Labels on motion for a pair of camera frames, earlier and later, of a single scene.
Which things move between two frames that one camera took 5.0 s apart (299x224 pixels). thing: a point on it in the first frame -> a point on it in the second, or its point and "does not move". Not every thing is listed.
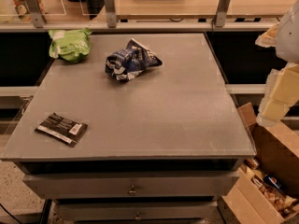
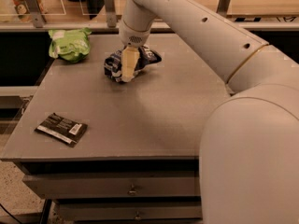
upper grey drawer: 131,184 does not move
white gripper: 289,37 -> 130,36
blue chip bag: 124,64 does not move
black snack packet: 63,129 does not move
